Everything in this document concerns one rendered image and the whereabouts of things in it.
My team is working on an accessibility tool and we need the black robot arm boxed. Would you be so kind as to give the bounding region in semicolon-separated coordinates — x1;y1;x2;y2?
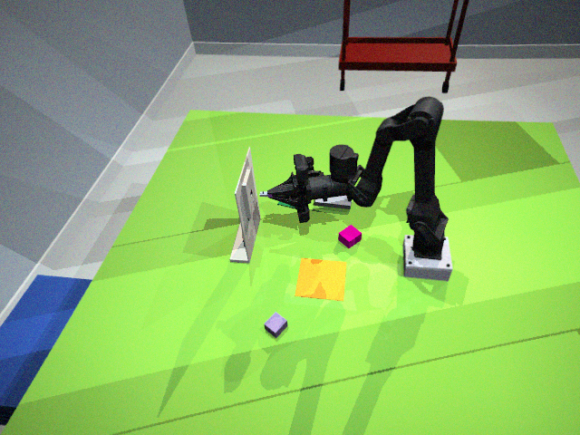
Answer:
329;97;449;260

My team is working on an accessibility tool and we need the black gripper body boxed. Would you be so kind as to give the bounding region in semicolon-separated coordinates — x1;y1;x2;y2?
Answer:
294;154;332;223

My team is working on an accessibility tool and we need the small magenta cube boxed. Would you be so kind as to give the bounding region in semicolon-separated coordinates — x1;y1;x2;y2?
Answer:
338;225;362;248

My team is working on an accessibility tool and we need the orange flat square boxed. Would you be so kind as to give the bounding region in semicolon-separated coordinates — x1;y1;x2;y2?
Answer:
295;258;347;301

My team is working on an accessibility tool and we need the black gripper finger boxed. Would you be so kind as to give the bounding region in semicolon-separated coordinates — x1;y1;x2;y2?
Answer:
271;195;297;209
267;172;296;196

